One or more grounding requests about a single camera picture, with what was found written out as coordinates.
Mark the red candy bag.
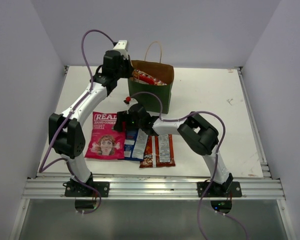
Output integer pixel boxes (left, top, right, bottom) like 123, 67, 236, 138
132, 69, 167, 86

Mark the green brown paper bag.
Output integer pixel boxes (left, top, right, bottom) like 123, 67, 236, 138
128, 56, 175, 114

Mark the pink Real chips bag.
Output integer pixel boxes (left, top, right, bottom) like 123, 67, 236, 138
85, 112, 126, 160

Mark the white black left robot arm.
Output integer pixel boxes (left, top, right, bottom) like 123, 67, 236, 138
48, 49, 133, 183

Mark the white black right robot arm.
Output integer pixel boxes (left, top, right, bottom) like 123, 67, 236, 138
113, 103, 233, 192

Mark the blue snack bag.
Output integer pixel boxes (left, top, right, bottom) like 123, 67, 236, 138
119, 129, 148, 162

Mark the orange red Doritos bag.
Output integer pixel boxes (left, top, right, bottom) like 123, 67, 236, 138
139, 134, 176, 169

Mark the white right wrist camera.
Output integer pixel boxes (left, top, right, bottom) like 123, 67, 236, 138
123, 96, 138, 109

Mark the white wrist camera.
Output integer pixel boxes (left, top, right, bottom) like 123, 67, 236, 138
123, 96, 138, 109
113, 40, 128, 59

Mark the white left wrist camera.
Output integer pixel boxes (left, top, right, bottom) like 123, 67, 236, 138
113, 40, 128, 59

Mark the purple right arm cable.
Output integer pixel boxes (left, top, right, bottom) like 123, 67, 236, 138
129, 91, 251, 240

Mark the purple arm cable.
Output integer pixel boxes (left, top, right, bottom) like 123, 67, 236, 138
38, 29, 117, 215
129, 91, 251, 240

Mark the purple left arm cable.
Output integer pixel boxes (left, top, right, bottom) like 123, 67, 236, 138
38, 29, 117, 215

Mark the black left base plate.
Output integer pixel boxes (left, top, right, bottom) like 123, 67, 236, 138
62, 181, 110, 198

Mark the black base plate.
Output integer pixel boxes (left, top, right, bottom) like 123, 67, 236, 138
196, 181, 243, 198
62, 181, 110, 198

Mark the aluminium rail frame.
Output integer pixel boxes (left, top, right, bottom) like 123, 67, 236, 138
11, 68, 296, 240

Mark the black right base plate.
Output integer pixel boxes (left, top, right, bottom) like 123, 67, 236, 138
196, 181, 243, 198

